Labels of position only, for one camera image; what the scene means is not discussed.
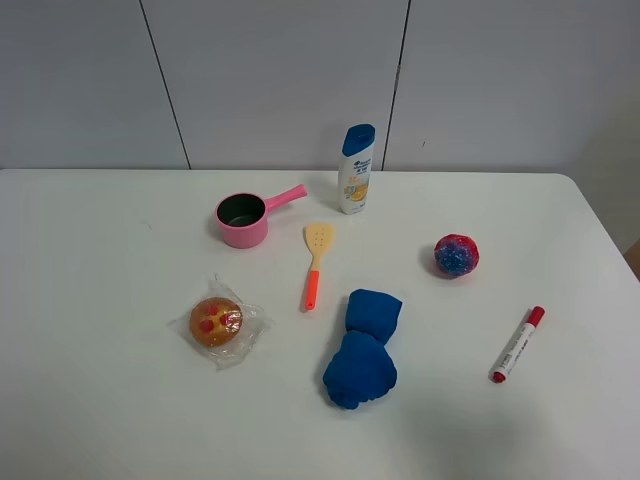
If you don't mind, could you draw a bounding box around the red blue dimpled ball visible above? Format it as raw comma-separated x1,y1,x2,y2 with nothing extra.
434,234,480,278

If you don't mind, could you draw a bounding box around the yellow orange toy spatula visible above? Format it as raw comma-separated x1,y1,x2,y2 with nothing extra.
304,223,335,311

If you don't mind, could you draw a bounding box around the pink toy saucepan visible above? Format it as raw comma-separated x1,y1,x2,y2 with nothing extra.
215,184,307,249

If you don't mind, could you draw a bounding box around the white blue shampoo bottle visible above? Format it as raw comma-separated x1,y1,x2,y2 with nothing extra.
338,124,376,215

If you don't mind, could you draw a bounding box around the wrapped orange pastry toy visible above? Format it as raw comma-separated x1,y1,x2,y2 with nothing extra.
167,276,273,370

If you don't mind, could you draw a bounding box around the blue crumpled cloth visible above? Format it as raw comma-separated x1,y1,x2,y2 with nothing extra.
322,289,402,410

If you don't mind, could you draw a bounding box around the red whiteboard marker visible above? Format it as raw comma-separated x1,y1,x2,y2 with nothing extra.
488,306,545,384

